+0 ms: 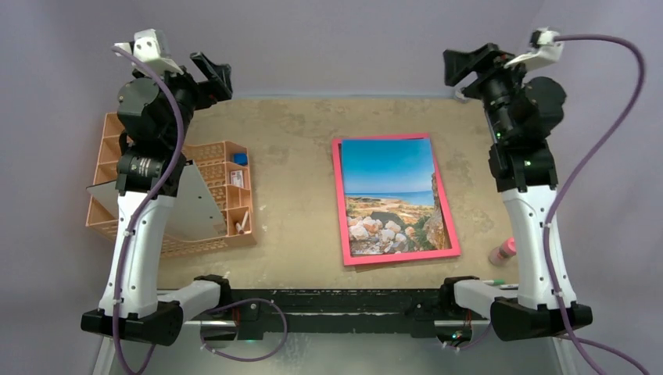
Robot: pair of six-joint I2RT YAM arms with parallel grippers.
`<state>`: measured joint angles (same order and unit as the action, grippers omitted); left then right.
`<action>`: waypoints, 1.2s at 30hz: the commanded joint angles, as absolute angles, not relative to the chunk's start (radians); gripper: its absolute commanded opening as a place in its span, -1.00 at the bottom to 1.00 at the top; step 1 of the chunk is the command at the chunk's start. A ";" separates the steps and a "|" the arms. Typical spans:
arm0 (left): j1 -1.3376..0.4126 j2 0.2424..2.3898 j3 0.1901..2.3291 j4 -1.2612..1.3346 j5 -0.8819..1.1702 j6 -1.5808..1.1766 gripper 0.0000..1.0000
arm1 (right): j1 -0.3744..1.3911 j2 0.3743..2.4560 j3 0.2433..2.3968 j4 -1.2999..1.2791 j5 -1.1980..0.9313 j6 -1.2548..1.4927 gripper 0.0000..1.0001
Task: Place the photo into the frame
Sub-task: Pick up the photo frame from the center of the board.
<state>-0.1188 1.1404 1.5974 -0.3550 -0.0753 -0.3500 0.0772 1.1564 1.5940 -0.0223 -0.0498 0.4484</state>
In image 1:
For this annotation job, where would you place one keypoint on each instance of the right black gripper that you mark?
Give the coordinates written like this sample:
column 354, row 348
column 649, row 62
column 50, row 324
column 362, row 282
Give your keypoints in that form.
column 478, row 72

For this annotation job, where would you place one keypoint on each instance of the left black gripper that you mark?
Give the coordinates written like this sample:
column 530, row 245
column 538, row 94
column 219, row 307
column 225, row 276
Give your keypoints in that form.
column 216, row 88

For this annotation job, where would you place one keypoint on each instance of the beach landscape photo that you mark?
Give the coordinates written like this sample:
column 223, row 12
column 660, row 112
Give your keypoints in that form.
column 392, row 194

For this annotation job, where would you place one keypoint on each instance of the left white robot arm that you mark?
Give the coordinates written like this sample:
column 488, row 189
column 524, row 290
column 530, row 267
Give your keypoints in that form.
column 162, row 199

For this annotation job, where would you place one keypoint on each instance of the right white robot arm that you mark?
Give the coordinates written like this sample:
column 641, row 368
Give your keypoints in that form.
column 521, row 114

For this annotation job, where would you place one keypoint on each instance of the orange plastic desk organizer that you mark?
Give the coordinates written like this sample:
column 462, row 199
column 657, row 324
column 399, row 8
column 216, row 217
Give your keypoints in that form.
column 214, row 163

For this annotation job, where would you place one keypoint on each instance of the blue stapler in organizer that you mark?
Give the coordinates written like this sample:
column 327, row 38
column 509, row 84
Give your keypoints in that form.
column 240, row 158

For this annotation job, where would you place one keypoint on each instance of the small red white box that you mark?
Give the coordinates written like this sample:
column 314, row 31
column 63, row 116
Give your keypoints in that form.
column 236, row 178

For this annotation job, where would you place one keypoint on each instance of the grey paper sheet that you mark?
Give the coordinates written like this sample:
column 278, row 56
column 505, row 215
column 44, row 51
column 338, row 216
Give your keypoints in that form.
column 194, row 217

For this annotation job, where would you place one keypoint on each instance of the white marker in organizer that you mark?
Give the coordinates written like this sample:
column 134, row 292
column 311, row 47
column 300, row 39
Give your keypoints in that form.
column 241, row 224

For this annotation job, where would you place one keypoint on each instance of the pink glue bottle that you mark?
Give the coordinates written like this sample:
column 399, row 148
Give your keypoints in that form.
column 503, row 253

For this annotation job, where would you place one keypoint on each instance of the green white marker pen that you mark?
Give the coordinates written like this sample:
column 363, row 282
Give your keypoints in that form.
column 494, row 282

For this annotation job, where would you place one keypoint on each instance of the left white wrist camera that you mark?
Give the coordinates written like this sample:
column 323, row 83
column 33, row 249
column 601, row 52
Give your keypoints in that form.
column 151, row 48

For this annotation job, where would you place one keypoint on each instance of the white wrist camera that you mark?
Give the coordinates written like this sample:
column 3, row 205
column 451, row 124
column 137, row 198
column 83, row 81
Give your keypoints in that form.
column 151, row 48
column 543, row 51

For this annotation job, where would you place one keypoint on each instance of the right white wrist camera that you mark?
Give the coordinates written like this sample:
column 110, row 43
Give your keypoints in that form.
column 543, row 51

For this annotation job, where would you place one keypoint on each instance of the black mounting rail base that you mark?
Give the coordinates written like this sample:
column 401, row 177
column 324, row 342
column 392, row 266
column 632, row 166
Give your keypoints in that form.
column 417, row 312

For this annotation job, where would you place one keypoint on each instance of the aluminium table frame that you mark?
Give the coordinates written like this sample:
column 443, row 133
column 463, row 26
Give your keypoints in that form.
column 370, row 354

